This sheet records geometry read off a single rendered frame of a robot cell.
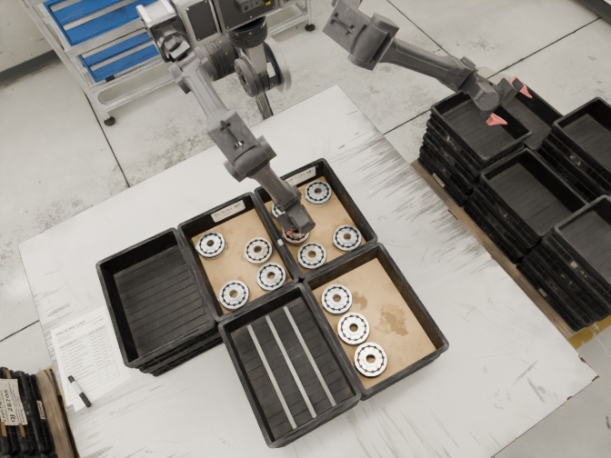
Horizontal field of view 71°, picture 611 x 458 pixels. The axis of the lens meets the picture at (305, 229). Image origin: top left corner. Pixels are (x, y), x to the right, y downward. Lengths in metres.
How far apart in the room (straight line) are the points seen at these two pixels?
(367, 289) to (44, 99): 2.99
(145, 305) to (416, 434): 1.01
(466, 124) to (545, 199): 0.53
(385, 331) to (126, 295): 0.91
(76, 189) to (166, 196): 1.28
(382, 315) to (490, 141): 1.20
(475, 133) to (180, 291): 1.60
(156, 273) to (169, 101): 1.91
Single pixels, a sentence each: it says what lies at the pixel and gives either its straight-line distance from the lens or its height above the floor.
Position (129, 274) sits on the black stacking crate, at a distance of 1.68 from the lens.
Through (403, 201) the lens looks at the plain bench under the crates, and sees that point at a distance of 1.80.
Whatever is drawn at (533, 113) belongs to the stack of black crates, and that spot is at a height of 0.27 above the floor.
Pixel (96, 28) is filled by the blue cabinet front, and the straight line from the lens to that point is 3.01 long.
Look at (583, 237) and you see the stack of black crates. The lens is 2.20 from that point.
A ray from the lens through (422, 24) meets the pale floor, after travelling 3.69.
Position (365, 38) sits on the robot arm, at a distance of 1.02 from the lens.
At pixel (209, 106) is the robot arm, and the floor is 1.54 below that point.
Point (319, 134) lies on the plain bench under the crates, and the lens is 1.99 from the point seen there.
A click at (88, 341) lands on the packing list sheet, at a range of 1.82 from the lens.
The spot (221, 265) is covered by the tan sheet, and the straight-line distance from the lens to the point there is 1.57.
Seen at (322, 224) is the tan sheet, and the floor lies 0.83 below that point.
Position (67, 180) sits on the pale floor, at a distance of 3.22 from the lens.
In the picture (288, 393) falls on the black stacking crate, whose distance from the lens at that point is 1.42.
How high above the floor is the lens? 2.23
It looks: 63 degrees down
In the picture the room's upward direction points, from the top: 9 degrees counter-clockwise
